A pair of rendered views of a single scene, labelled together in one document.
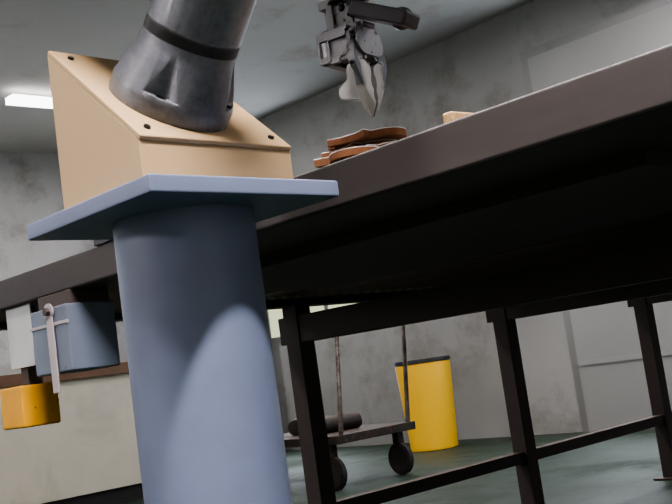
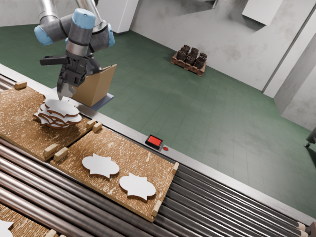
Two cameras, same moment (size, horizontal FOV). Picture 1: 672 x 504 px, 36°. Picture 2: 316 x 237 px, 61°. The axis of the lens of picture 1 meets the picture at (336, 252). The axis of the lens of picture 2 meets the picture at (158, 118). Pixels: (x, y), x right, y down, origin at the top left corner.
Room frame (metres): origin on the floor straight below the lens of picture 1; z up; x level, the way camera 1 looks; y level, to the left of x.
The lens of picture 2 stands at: (2.59, -0.41, 1.61)
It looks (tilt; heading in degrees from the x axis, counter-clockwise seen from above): 26 degrees down; 139
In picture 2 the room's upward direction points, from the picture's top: 24 degrees clockwise
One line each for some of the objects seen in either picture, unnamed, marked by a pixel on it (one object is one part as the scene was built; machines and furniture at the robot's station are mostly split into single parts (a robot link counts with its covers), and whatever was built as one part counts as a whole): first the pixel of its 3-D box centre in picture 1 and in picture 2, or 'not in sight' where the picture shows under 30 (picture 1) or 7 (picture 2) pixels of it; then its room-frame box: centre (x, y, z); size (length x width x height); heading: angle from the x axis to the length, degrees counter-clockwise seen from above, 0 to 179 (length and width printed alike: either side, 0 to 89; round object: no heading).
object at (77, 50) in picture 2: not in sight; (77, 47); (1.62, -0.08, 1.27); 0.08 x 0.08 x 0.05
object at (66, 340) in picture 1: (72, 341); not in sight; (1.88, 0.51, 0.77); 0.14 x 0.11 x 0.18; 45
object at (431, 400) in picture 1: (428, 403); not in sight; (7.43, -0.51, 0.32); 0.42 x 0.41 x 0.64; 134
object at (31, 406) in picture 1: (26, 366); not in sight; (2.01, 0.64, 0.74); 0.09 x 0.08 x 0.24; 45
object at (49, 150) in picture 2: not in sight; (50, 149); (1.82, -0.15, 0.95); 0.06 x 0.02 x 0.03; 130
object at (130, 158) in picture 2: not in sight; (121, 165); (1.90, 0.11, 0.93); 0.41 x 0.35 x 0.02; 42
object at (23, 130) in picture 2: not in sight; (33, 117); (1.58, -0.17, 0.93); 0.41 x 0.35 x 0.02; 40
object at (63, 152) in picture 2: not in sight; (60, 154); (1.84, -0.12, 0.95); 0.06 x 0.02 x 0.03; 132
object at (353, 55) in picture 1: (358, 59); not in sight; (1.60, -0.08, 1.13); 0.05 x 0.02 x 0.09; 144
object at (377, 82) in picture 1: (365, 93); (65, 93); (1.64, -0.08, 1.09); 0.06 x 0.03 x 0.09; 54
